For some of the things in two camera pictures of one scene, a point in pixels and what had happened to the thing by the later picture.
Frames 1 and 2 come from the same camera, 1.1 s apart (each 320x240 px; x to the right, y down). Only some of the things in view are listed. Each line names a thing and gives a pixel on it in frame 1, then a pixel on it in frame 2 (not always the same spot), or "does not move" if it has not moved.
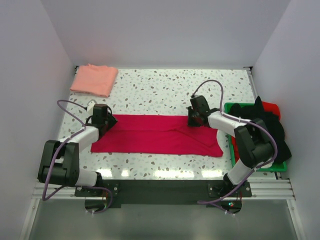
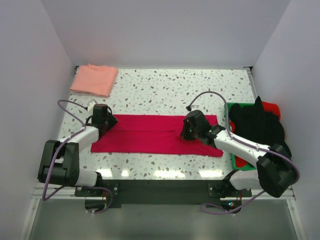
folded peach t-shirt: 97,80 does not move
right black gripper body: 192,120 to 188,133
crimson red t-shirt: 168,134 does not move
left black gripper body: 110,121 does not move
